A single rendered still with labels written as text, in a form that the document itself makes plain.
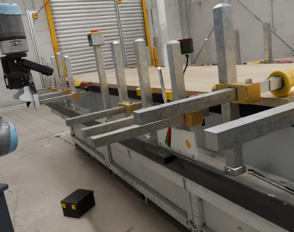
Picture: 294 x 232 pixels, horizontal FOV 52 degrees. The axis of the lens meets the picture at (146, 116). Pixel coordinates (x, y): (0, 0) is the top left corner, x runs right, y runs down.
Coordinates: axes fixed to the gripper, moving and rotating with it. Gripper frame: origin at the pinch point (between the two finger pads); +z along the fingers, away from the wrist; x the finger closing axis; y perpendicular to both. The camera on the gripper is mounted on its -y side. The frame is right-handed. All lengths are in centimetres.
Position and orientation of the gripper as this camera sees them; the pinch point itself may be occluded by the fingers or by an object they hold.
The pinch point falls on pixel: (34, 108)
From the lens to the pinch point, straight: 117.3
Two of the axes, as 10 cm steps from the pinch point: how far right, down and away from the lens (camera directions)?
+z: 1.4, 9.7, 2.2
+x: 5.5, 1.1, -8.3
